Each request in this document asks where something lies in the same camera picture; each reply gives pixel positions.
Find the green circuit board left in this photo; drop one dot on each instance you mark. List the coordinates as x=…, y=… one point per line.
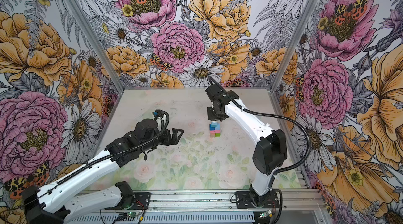
x=132, y=214

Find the aluminium corner post left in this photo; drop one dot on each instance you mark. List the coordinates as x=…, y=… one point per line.
x=80, y=17

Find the green circuit board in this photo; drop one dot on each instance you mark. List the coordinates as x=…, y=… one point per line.
x=266, y=214
x=132, y=214

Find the aluminium front rail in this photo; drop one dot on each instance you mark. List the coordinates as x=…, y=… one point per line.
x=225, y=200

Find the green circuit board right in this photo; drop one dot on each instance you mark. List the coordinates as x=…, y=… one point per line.
x=266, y=214

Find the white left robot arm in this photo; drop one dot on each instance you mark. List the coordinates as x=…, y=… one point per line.
x=60, y=201

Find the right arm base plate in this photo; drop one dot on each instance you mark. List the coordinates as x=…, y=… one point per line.
x=249, y=200

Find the aluminium corner post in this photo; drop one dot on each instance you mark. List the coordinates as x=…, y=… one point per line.
x=80, y=17
x=305, y=15

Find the aluminium corner post right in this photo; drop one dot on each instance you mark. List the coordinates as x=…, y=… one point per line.
x=305, y=15

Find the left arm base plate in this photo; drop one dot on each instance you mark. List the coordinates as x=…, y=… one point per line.
x=133, y=201

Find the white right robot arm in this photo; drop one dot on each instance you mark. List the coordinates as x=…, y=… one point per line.
x=270, y=145

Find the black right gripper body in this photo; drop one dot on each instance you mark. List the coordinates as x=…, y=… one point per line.
x=215, y=115

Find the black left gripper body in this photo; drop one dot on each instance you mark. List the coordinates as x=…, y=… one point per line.
x=163, y=138

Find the grey vented cable duct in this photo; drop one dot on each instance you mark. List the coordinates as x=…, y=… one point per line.
x=221, y=217

